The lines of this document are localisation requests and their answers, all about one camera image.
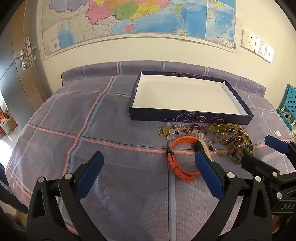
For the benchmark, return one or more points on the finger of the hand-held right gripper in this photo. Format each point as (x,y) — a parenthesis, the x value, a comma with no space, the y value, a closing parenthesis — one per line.
(276,143)
(256,164)

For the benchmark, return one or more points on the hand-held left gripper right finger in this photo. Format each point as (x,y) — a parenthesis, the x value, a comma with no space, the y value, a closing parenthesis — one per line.
(208,176)

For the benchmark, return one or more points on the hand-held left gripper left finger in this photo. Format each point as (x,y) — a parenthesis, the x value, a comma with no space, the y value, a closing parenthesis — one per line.
(90,176)

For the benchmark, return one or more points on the orange smartwatch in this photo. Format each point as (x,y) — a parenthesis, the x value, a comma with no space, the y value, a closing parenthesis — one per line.
(178,170)

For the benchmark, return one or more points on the patterned amber bangle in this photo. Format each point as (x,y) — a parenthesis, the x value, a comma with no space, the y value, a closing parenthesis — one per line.
(240,136)

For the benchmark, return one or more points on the navy box tray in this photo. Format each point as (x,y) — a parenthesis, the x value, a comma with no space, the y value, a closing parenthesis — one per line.
(185,92)

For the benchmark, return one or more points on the small white card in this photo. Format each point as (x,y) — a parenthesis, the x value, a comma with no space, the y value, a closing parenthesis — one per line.
(277,133)

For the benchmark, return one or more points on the teal plastic crate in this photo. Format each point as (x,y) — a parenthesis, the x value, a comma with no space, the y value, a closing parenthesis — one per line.
(290,97)

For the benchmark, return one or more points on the purple checked blanket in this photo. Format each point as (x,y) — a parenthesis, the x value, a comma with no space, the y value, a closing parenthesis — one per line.
(69,120)

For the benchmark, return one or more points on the cardboard box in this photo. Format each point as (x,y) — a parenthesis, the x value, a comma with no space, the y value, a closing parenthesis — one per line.
(11,125)

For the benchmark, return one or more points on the purple checked bolster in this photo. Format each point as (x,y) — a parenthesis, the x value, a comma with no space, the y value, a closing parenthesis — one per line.
(97,69)

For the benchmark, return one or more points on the grey door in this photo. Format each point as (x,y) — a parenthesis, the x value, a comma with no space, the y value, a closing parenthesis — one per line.
(13,88)

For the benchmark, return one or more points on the metal door latch plate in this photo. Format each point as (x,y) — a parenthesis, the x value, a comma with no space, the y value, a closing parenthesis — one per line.
(29,52)

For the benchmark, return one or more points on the white wall socket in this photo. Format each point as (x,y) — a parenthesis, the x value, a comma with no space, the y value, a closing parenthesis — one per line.
(248,39)
(269,53)
(260,47)

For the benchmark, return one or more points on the colourful wall map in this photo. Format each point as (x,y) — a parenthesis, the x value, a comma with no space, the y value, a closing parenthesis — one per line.
(138,18)

